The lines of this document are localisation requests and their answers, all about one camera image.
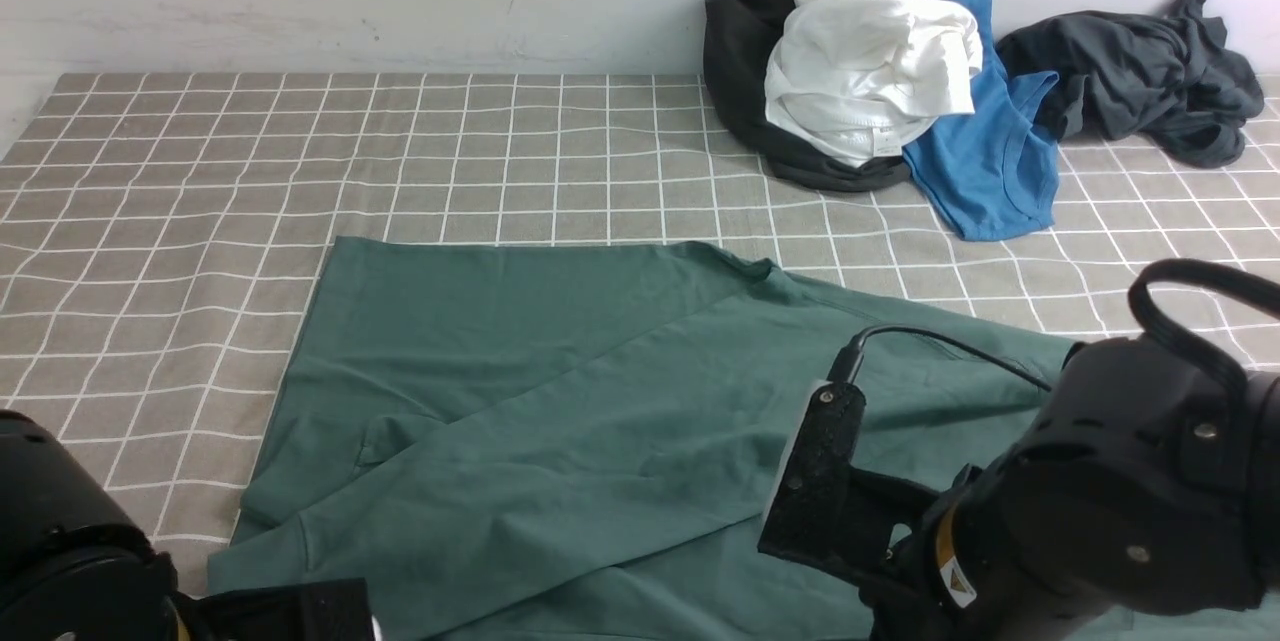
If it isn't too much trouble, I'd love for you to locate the white crumpled shirt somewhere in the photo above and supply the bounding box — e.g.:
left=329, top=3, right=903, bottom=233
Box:
left=764, top=0, right=984, bottom=168

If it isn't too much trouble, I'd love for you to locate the black garment in pile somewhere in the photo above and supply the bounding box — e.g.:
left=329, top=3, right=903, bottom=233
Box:
left=703, top=0, right=910, bottom=194

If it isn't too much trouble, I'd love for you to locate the dark grey crumpled shirt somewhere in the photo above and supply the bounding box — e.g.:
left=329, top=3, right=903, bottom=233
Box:
left=996, top=0, right=1265, bottom=170

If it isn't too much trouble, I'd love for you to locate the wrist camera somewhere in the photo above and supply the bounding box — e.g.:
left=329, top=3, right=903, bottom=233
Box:
left=174, top=580, right=384, bottom=640
left=756, top=381, right=940, bottom=600

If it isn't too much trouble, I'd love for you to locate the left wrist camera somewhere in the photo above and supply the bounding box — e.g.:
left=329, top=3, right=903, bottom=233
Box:
left=174, top=580, right=384, bottom=640

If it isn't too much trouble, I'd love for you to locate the blue shirt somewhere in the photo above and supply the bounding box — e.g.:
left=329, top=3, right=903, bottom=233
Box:
left=904, top=0, right=1059, bottom=243

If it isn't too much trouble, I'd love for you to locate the grey checkered tablecloth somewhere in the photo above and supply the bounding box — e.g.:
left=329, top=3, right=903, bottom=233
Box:
left=1, top=73, right=1279, bottom=594

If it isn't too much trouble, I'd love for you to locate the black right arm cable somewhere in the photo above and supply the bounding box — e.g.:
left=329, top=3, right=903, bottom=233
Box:
left=829, top=258, right=1280, bottom=402

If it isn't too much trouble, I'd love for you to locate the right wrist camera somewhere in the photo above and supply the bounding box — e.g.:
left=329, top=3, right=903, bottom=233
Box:
left=756, top=381, right=940, bottom=600

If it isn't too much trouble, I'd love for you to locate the green long-sleeved shirt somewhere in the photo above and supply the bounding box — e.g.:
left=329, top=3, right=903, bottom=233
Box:
left=207, top=237, right=1071, bottom=640

